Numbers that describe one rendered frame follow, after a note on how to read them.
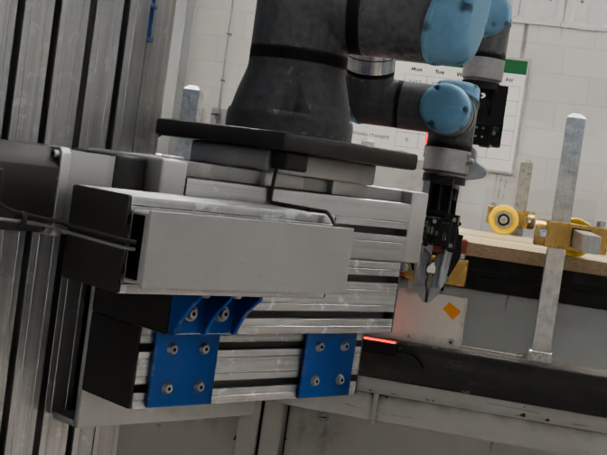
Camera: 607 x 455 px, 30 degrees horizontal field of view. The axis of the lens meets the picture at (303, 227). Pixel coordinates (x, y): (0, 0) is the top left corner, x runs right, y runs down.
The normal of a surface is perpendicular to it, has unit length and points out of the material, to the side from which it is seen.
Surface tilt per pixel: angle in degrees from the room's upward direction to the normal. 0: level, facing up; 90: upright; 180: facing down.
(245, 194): 90
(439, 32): 119
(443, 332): 90
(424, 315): 90
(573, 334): 90
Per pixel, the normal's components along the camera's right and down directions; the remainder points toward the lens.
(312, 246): 0.70, 0.14
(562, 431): -0.18, 0.03
